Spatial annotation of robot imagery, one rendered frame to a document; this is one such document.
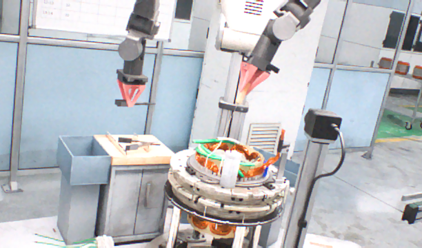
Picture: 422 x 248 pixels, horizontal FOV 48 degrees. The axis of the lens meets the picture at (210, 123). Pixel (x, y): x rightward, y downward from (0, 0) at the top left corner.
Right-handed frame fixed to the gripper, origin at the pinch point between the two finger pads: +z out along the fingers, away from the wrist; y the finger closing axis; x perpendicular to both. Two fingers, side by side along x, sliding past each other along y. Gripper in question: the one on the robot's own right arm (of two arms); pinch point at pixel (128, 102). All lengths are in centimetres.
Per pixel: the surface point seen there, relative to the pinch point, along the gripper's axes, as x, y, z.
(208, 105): 138, -175, 52
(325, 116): -1, 79, -22
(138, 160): -0.5, 13.9, 13.0
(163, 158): 7.0, 14.0, 12.7
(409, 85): 965, -596, 116
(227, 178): 10.0, 42.8, 6.2
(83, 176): -15.6, 12.7, 17.5
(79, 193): -15.6, 10.3, 23.9
